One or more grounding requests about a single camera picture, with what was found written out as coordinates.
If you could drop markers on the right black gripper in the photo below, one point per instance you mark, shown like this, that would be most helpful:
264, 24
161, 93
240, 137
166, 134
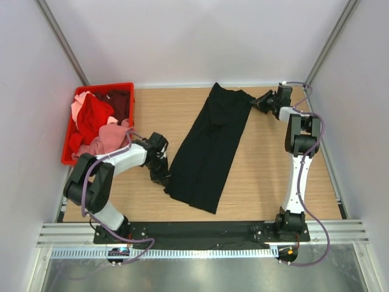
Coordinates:
259, 101

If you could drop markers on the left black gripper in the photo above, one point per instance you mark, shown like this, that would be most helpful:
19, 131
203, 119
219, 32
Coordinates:
162, 177

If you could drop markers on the black t shirt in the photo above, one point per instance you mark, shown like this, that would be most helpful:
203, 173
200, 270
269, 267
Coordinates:
202, 163

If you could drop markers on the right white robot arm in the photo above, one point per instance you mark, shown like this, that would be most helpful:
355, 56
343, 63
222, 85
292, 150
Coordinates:
302, 142

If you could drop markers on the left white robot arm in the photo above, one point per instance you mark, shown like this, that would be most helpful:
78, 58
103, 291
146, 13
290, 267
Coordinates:
89, 184

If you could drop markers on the pink t shirt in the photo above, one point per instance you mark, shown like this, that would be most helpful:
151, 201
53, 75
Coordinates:
111, 137

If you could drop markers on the dark maroon t shirt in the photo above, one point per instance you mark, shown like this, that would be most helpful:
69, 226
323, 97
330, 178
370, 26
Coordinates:
119, 100

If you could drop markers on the red t shirt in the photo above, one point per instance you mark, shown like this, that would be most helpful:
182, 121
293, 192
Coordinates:
89, 114

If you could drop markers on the red plastic bin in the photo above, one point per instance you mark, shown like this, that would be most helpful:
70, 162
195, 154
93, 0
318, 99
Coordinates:
71, 125

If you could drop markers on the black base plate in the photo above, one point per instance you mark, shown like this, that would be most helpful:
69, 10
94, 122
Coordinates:
213, 235

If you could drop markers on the slotted cable duct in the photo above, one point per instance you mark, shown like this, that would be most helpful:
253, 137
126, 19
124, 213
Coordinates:
123, 253

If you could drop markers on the right aluminium corner post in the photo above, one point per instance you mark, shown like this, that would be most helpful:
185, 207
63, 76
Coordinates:
331, 40

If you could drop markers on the aluminium corner post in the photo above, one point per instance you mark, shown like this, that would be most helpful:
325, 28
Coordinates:
331, 40
64, 44

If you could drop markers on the aluminium frame rail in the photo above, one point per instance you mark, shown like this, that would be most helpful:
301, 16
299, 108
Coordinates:
73, 234

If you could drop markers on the left aluminium corner post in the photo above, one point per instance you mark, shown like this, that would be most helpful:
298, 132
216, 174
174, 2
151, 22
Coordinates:
64, 44

